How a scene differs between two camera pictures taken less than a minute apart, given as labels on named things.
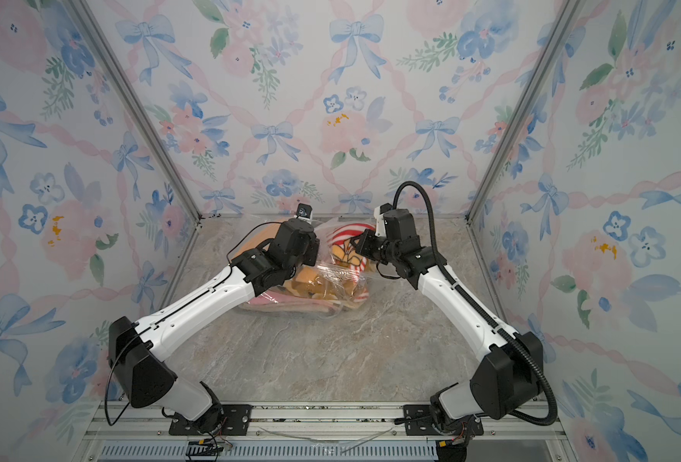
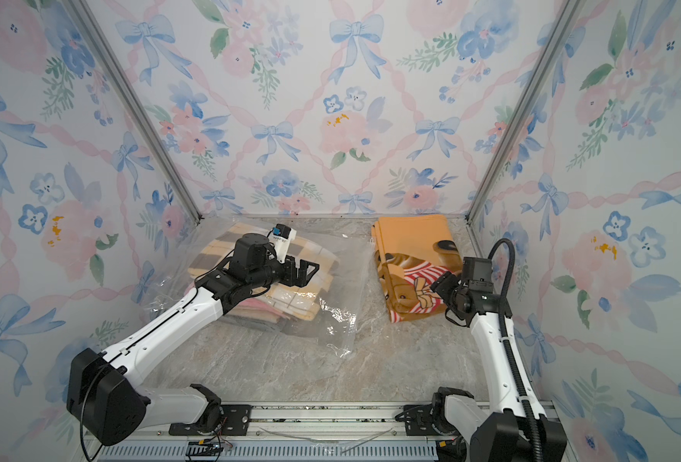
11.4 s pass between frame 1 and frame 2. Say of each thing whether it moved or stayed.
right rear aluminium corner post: stayed
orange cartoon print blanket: moved
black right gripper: moved
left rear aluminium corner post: stayed
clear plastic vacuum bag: moved
